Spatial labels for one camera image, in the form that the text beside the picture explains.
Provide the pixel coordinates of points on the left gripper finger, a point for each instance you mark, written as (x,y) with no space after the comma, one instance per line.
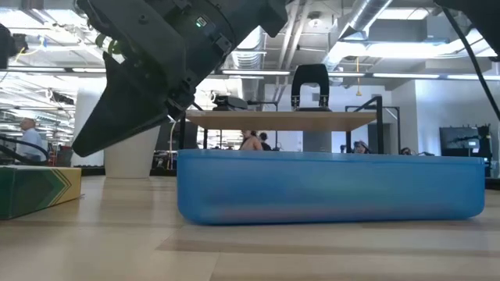
(125,113)

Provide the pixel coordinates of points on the yellow green crayon box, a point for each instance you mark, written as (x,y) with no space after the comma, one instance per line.
(35,191)

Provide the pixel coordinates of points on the blue plastic pencil box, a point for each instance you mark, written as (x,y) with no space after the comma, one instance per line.
(332,187)

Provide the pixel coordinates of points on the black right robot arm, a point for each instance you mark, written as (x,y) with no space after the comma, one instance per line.
(484,19)

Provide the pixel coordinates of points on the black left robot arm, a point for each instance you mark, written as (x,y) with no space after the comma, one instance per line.
(6,45)

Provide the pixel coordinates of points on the white plant pot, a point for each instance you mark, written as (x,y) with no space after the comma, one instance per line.
(131,160)

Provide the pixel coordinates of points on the black stapler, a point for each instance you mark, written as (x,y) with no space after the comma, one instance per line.
(230,102)

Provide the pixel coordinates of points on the person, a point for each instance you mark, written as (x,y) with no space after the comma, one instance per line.
(31,142)
(265,142)
(361,147)
(250,142)

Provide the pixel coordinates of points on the wooden shelf with black legs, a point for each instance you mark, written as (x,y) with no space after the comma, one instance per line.
(281,121)

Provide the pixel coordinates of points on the black monitor on desk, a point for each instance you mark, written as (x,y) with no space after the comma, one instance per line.
(465,142)

